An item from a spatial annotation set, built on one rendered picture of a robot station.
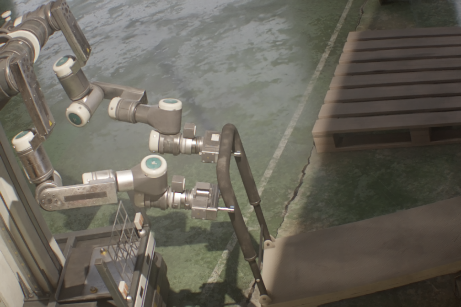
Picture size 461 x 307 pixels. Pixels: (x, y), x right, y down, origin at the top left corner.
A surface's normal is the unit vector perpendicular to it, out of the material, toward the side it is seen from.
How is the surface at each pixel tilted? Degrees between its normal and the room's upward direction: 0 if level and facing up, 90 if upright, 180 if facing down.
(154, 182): 106
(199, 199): 20
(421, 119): 0
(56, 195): 81
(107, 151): 0
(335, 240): 0
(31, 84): 84
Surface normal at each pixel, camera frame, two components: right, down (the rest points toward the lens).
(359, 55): -0.28, -0.82
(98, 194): 0.23, 0.29
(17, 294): 0.96, -0.20
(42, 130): -0.11, 0.43
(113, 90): -0.36, 0.69
